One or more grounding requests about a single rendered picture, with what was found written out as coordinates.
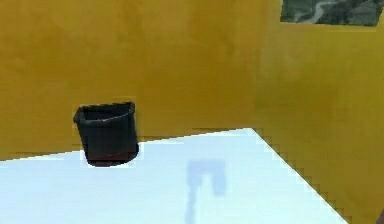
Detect black waste bin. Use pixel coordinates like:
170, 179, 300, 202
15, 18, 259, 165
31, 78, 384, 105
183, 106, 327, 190
72, 101, 140, 168

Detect grey green wall picture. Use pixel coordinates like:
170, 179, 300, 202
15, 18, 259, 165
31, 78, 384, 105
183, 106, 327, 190
279, 0, 384, 28

